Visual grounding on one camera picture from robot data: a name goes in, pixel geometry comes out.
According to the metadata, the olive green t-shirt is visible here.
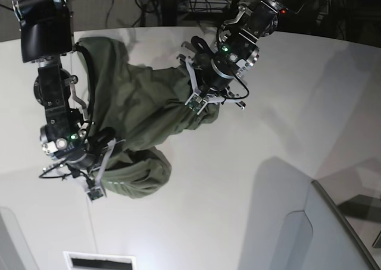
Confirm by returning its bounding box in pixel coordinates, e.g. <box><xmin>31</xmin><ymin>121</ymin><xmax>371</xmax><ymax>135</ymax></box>
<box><xmin>79</xmin><ymin>36</ymin><xmax>220</xmax><ymax>199</ymax></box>

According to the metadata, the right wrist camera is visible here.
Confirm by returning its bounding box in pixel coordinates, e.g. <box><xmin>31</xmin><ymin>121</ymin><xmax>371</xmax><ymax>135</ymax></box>
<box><xmin>86</xmin><ymin>186</ymin><xmax>106</xmax><ymax>202</ymax></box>

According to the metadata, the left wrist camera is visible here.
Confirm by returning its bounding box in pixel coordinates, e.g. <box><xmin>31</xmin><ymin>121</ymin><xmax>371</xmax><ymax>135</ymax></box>
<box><xmin>185</xmin><ymin>93</ymin><xmax>208</xmax><ymax>115</ymax></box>

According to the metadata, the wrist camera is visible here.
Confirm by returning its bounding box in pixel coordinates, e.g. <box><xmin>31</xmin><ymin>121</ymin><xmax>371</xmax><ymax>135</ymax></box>
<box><xmin>86</xmin><ymin>186</ymin><xmax>106</xmax><ymax>202</ymax></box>
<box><xmin>185</xmin><ymin>93</ymin><xmax>208</xmax><ymax>115</ymax></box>

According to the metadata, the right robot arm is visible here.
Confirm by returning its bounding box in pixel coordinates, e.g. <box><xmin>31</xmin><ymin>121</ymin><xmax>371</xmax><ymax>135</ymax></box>
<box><xmin>12</xmin><ymin>0</ymin><xmax>114</xmax><ymax>176</ymax></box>

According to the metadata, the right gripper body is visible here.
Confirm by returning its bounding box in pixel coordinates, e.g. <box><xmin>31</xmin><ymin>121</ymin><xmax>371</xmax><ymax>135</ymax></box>
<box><xmin>64</xmin><ymin>127</ymin><xmax>116</xmax><ymax>172</ymax></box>

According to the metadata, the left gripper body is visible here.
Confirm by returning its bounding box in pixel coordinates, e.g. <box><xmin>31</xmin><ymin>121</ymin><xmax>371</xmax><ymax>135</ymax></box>
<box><xmin>192</xmin><ymin>52</ymin><xmax>234</xmax><ymax>95</ymax></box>

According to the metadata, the black power strip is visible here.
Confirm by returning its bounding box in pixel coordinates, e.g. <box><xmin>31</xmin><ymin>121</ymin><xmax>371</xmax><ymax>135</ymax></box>
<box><xmin>278</xmin><ymin>8</ymin><xmax>291</xmax><ymax>15</ymax></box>

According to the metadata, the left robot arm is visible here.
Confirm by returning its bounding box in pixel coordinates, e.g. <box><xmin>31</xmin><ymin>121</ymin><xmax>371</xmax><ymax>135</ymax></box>
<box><xmin>186</xmin><ymin>0</ymin><xmax>307</xmax><ymax>100</ymax></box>

